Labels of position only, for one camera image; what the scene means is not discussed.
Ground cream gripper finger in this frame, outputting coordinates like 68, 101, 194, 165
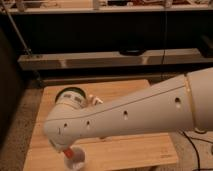
88, 95, 103, 105

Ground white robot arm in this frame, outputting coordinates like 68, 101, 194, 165
44, 67, 213, 152

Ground green ceramic plate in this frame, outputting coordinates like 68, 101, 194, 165
55, 87, 86, 103

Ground metal diagonal pole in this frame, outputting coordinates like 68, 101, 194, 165
0, 2, 46, 88

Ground black cables on floor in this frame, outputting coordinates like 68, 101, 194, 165
179, 128, 213, 171

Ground wooden shelf rail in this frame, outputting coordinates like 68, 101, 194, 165
18, 48, 213, 71

